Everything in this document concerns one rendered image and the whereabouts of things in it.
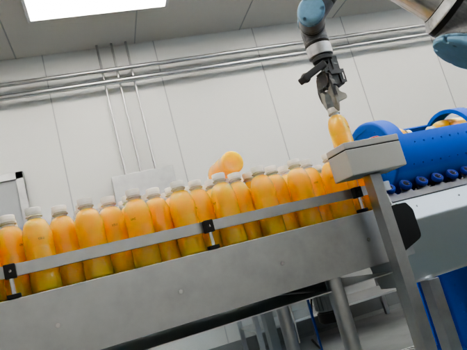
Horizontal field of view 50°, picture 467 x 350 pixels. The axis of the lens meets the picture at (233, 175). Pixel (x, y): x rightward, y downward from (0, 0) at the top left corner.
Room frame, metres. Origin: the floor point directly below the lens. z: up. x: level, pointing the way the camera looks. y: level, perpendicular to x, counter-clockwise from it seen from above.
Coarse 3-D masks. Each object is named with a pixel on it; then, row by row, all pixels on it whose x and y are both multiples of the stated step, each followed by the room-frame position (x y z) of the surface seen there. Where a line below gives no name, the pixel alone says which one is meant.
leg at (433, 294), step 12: (432, 288) 1.77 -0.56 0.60; (432, 300) 1.78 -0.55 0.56; (444, 300) 1.78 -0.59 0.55; (432, 312) 1.79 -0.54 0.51; (444, 312) 1.77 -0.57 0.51; (444, 324) 1.77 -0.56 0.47; (444, 336) 1.78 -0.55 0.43; (456, 336) 1.78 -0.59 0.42; (444, 348) 1.79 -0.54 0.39; (456, 348) 1.77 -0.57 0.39
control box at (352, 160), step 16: (352, 144) 1.41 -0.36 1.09; (368, 144) 1.44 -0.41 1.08; (384, 144) 1.46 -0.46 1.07; (336, 160) 1.45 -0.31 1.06; (352, 160) 1.41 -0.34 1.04; (368, 160) 1.43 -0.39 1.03; (384, 160) 1.45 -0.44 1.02; (400, 160) 1.47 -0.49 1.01; (336, 176) 1.48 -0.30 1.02; (352, 176) 1.42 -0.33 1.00
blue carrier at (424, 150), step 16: (448, 112) 1.97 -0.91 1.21; (464, 112) 1.92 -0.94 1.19; (368, 128) 1.81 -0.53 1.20; (384, 128) 1.75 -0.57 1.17; (416, 128) 2.06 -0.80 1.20; (432, 128) 1.81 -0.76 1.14; (448, 128) 1.83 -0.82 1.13; (464, 128) 1.86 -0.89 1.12; (400, 144) 1.73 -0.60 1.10; (416, 144) 1.76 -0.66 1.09; (432, 144) 1.79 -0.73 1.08; (448, 144) 1.82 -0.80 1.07; (464, 144) 1.85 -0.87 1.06; (416, 160) 1.76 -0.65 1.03; (432, 160) 1.80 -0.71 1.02; (448, 160) 1.84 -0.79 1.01; (464, 160) 1.88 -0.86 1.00; (384, 176) 1.81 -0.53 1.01; (400, 176) 1.76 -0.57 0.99; (416, 176) 1.81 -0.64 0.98
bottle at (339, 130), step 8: (336, 112) 1.69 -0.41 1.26; (328, 120) 1.71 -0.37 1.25; (336, 120) 1.67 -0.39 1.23; (344, 120) 1.68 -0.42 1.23; (328, 128) 1.70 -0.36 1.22; (336, 128) 1.67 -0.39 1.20; (344, 128) 1.67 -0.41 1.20; (336, 136) 1.68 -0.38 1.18; (344, 136) 1.67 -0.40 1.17; (336, 144) 1.68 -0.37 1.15
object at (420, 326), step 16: (368, 176) 1.47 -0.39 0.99; (368, 192) 1.49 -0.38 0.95; (384, 192) 1.47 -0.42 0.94; (384, 208) 1.47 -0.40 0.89; (384, 224) 1.47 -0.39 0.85; (384, 240) 1.49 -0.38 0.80; (400, 240) 1.47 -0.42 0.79; (400, 256) 1.47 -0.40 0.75; (400, 272) 1.46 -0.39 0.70; (400, 288) 1.48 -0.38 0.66; (416, 288) 1.47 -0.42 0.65; (416, 304) 1.47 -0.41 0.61; (416, 320) 1.46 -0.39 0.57; (416, 336) 1.48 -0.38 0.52; (432, 336) 1.47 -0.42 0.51
